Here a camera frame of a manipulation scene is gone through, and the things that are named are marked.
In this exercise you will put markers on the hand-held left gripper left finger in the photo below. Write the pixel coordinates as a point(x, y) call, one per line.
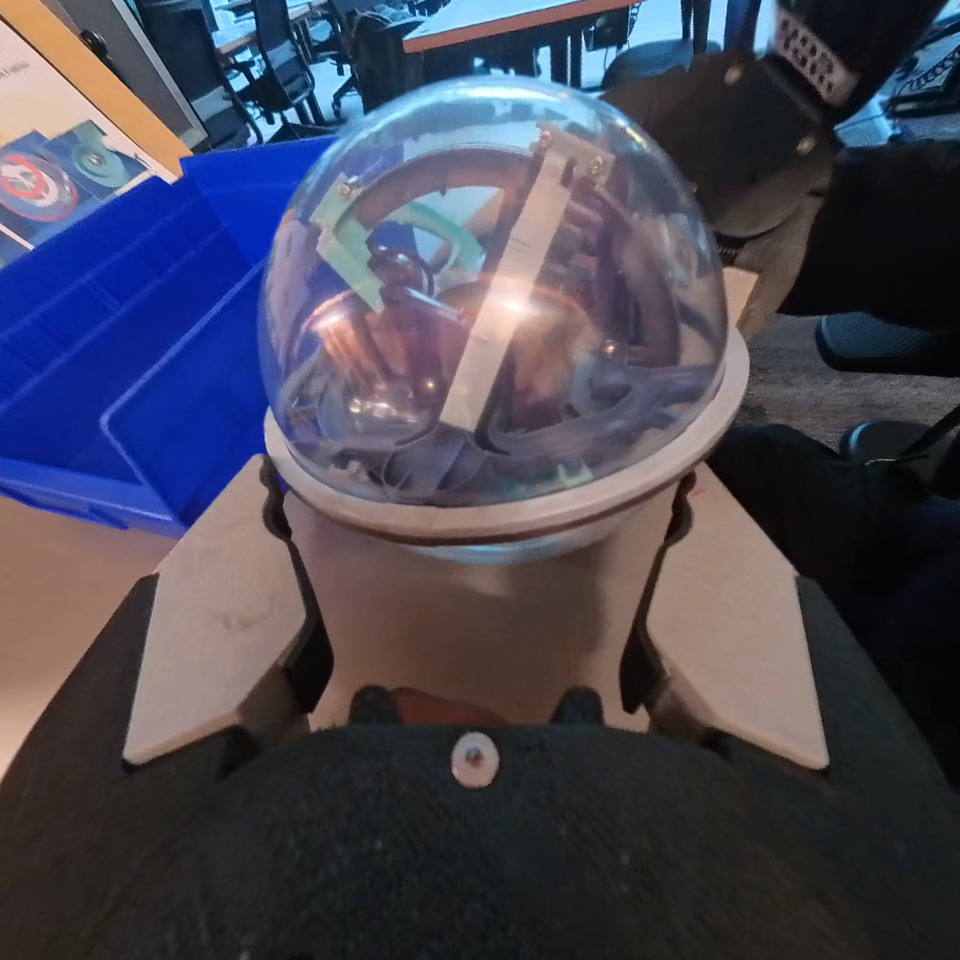
point(217, 622)

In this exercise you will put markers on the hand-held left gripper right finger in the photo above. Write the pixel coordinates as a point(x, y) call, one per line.
point(731, 630)

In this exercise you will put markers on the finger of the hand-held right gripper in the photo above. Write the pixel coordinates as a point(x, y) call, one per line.
point(754, 300)

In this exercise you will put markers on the clear maze ball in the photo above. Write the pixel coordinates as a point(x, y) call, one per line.
point(495, 315)

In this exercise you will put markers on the dark blue shoe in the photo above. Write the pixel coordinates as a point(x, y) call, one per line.
point(870, 341)
point(870, 442)

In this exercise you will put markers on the person's leg in black pants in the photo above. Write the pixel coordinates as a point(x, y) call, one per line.
point(825, 510)

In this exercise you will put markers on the blue plastic bin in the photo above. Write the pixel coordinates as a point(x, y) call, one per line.
point(112, 315)

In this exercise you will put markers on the orange-edged table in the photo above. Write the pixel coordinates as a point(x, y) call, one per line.
point(487, 22)

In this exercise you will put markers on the black office chair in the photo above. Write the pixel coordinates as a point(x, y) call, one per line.
point(382, 60)
point(281, 52)

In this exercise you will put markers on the illustrated instruction sheet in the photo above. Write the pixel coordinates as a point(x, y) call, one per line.
point(45, 135)

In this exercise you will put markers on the dark cabinet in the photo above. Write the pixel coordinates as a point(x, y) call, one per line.
point(127, 60)

